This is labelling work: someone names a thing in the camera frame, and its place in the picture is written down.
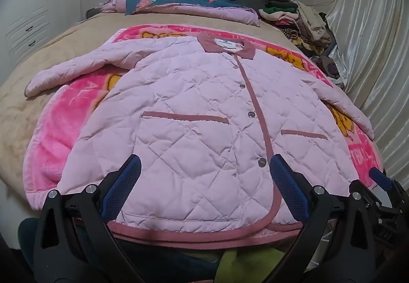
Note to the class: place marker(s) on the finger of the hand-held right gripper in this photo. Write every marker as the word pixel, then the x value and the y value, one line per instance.
pixel 380 178

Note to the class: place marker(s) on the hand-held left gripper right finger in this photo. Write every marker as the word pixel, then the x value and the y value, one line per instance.
pixel 289 188

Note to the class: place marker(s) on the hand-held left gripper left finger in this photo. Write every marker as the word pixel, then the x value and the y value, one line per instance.
pixel 123 187

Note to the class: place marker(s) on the pink quilted jacket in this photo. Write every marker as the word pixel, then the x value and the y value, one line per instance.
pixel 191 110

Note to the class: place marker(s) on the pile of clothes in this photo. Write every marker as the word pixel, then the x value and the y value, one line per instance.
pixel 303 24

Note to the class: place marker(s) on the pink printed blanket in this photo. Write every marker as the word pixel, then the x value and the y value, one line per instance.
pixel 54 155

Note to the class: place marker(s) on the green cloth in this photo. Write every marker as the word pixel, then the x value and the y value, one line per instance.
pixel 249 265

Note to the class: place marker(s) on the person's dark clothing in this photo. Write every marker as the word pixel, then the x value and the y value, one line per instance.
pixel 27 238

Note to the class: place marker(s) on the beige bed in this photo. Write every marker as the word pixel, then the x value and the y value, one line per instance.
pixel 22 110

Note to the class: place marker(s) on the white satin curtain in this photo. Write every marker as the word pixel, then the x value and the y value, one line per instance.
pixel 374 30

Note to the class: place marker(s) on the white wardrobe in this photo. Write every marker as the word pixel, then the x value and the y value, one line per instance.
pixel 32 4

